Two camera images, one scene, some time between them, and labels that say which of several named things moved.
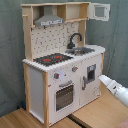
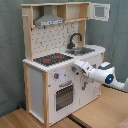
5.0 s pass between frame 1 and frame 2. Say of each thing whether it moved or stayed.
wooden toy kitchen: stayed
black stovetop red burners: stayed
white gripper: moved
